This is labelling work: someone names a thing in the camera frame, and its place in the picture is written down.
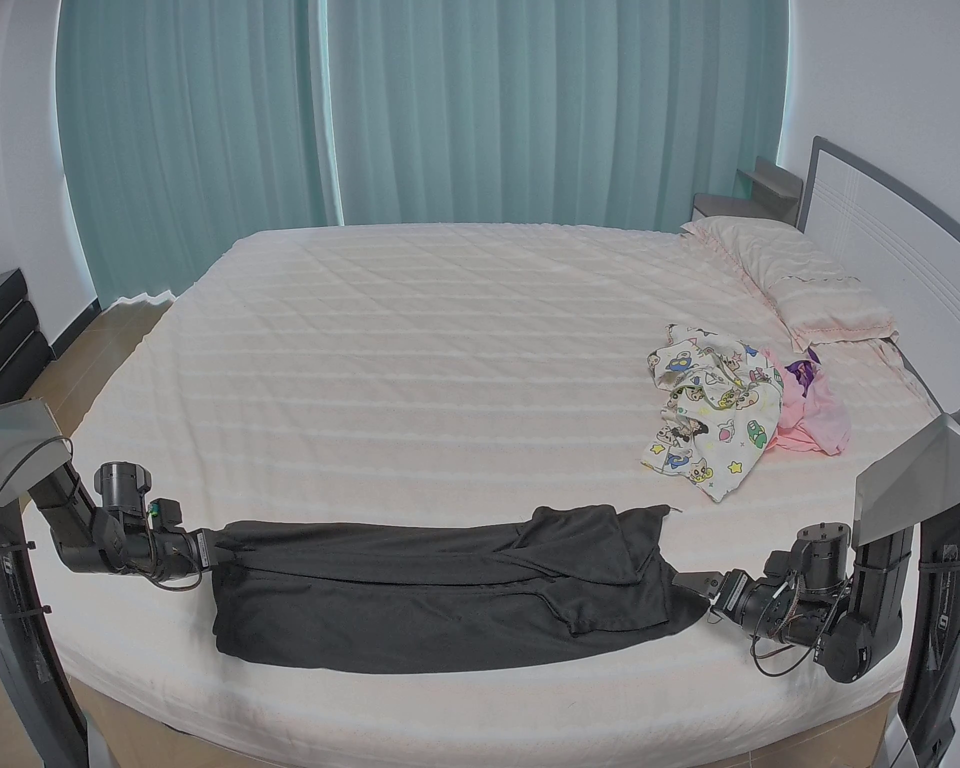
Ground blue-green curtain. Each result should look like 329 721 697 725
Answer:
315 0 789 234
56 0 346 309

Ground black chest of drawers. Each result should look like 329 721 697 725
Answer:
0 268 54 406

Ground pink garment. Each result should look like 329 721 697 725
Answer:
768 360 853 457

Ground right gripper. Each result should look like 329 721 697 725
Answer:
707 568 769 627

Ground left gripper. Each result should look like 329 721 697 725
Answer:
159 525 222 582

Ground grey bedside table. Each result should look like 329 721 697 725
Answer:
691 156 805 230

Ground white printed pyjama top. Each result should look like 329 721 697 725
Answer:
641 324 785 502

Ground black T-shirt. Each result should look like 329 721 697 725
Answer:
212 504 710 675

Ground bed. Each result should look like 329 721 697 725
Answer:
22 136 960 751

